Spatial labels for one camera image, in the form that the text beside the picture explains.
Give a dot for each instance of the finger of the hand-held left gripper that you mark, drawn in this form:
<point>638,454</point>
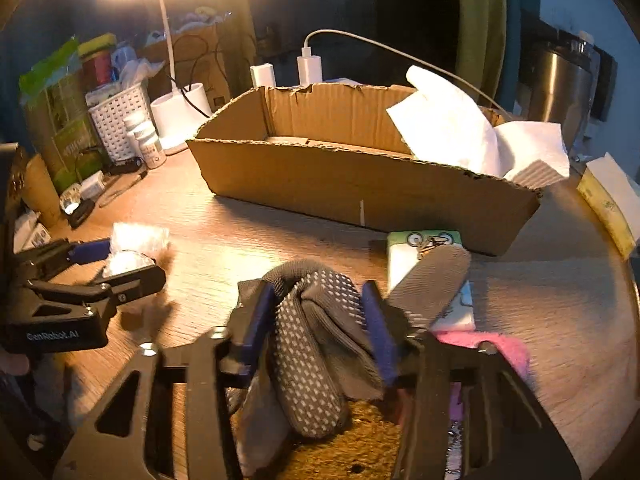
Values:
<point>90,251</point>
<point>135,280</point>

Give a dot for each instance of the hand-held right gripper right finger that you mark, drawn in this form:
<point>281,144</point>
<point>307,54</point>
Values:
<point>377,332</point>

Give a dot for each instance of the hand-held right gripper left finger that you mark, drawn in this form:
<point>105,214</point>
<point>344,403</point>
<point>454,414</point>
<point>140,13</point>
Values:
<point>252,325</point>

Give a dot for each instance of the clear plastic wrapper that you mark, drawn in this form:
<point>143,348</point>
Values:
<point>135,247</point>

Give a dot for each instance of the grey dotted sock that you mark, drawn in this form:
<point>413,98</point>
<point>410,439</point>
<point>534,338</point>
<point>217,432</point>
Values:
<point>310,350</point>

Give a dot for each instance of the grey ribbed sock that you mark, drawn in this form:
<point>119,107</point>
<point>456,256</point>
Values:
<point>430,280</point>

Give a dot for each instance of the white cartoon tissue packet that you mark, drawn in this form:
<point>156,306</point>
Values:
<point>402,255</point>

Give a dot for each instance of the brown scouring sponge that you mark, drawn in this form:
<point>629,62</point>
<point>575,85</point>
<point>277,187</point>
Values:
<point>365,440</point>

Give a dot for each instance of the pink cloth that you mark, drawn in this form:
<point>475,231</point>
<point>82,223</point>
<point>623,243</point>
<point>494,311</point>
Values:
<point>505,352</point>

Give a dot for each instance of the cardboard box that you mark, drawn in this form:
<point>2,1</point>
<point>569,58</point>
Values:
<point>325,185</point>

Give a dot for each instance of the person's left hand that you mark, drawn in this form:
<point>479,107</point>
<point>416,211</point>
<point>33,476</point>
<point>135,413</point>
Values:
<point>12,362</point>

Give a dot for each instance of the white paper box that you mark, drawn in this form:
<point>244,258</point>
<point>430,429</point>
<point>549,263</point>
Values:
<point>32,232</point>

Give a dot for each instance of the light grey cloth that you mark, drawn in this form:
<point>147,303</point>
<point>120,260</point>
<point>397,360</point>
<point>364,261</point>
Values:
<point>260,425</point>

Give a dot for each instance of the white medicine bottle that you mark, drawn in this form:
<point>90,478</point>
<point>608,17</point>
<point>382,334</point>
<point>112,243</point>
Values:
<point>134,122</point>
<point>150,150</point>

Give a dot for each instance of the white plastic basket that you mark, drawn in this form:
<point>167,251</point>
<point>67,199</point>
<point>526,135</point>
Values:
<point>122,120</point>

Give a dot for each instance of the green printed packet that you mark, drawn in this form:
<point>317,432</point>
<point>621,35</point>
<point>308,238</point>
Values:
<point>60,110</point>

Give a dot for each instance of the white desk lamp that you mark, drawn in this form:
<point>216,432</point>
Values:
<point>180,115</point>

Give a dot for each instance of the red jar with yellow lid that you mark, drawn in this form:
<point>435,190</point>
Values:
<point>97,62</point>

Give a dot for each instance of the white plastic bag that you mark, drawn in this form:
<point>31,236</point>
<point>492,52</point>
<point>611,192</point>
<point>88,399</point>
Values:
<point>135,67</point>

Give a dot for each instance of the brown paper bag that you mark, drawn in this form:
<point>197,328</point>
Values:
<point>200,60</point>

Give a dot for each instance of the white tissue paper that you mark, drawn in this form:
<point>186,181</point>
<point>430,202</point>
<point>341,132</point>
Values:
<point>445,120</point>
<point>535,152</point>

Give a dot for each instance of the small white charger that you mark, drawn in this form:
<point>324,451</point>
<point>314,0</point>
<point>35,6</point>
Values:
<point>262,75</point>

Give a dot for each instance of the green curtain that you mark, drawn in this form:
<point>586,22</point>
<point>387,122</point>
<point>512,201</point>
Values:
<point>237,45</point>
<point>477,25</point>

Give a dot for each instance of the white power strip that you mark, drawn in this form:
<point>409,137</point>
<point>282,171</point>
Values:
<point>340,81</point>

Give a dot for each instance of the tall white charger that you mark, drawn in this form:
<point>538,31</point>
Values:
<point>309,67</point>

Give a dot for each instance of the yellow tissue pack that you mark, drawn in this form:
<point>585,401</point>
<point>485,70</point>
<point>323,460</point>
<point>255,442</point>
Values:
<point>607,195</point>

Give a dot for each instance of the steel tumbler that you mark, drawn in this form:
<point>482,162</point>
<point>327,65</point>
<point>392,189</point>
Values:
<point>555,85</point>

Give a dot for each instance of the clear plastic bottle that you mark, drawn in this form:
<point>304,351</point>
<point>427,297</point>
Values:
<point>586,38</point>

